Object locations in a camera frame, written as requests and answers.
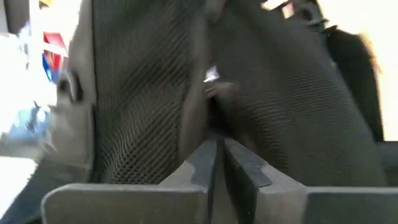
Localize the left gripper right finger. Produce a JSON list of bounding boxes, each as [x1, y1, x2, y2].
[[223, 138, 398, 224]]

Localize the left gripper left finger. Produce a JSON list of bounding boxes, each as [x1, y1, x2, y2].
[[40, 138, 218, 224]]

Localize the black backpack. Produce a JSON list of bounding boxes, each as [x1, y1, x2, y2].
[[0, 0, 389, 224]]

